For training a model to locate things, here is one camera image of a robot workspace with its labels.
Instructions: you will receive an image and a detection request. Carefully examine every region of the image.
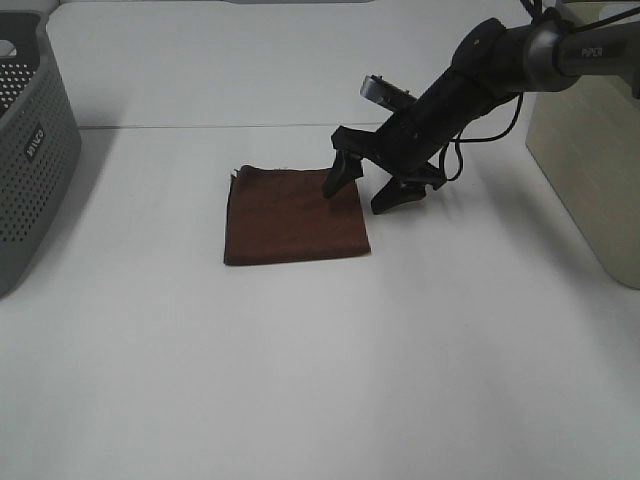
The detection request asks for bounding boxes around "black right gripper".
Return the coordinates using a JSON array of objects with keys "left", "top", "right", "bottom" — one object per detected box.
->
[{"left": 322, "top": 69, "right": 510, "bottom": 215}]

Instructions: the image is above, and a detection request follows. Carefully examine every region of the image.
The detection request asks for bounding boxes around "brown towel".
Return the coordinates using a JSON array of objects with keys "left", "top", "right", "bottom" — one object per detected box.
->
[{"left": 224, "top": 165, "right": 371, "bottom": 266}]

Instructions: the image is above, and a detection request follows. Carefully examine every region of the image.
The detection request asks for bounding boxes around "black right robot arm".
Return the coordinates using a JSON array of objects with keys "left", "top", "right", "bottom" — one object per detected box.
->
[{"left": 322, "top": 1, "right": 639, "bottom": 214}]

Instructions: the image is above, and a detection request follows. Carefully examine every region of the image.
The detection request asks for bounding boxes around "beige storage bin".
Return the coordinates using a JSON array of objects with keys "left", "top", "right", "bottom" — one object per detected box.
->
[{"left": 524, "top": 0, "right": 640, "bottom": 291}]

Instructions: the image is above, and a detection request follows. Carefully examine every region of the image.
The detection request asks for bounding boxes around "grey perforated plastic basket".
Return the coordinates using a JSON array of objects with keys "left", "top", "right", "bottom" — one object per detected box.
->
[{"left": 1, "top": 10, "right": 81, "bottom": 296}]

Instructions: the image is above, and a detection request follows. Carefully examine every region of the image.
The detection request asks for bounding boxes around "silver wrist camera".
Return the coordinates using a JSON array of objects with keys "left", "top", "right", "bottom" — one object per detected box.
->
[{"left": 360, "top": 75, "right": 416, "bottom": 112}]

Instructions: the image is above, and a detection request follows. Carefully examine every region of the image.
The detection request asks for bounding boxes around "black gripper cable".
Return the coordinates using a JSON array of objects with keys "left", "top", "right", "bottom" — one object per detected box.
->
[{"left": 436, "top": 89, "right": 524, "bottom": 183}]

